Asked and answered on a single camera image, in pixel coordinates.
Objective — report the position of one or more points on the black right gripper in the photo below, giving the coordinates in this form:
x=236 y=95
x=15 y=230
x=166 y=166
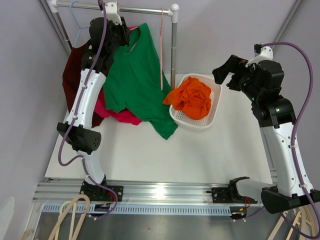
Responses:
x=234 y=64

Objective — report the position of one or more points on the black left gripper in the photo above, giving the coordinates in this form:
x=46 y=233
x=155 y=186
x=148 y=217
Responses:
x=123 y=30

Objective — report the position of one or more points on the pink hanger of orange shirt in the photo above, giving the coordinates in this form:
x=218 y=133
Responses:
x=161 y=49

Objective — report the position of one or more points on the green t shirt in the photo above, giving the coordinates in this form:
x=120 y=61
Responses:
x=133 y=83

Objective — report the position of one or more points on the orange t shirt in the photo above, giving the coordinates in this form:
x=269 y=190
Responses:
x=192 y=97

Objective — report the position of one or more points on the pink magenta t shirt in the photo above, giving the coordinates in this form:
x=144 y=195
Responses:
x=101 y=113

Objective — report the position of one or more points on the pink hanger of green shirt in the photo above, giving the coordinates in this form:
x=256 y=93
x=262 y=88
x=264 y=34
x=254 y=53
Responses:
x=135 y=34

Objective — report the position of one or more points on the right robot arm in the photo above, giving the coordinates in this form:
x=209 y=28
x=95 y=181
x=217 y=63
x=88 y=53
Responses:
x=261 y=82

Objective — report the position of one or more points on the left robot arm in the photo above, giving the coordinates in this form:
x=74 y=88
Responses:
x=106 y=35

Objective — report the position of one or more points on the maroon t shirt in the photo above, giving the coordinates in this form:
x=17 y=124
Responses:
x=72 y=75

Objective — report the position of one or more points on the metal clothes rack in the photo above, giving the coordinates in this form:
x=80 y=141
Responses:
x=172 y=12

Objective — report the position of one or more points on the white perforated plastic basket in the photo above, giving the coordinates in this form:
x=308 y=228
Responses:
x=182 y=120

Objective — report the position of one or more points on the beige wooden hangers right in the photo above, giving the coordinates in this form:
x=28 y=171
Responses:
x=301 y=218

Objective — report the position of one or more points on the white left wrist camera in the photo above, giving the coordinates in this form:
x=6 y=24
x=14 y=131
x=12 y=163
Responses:
x=111 y=9

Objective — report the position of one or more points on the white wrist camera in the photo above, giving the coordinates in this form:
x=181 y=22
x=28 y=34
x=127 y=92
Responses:
x=261 y=53
x=111 y=9

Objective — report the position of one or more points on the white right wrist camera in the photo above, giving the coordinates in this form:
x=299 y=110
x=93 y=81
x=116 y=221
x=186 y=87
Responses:
x=261 y=53

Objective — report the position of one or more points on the aluminium mounting rail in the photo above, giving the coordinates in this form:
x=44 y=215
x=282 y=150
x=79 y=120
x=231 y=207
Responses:
x=147 y=198

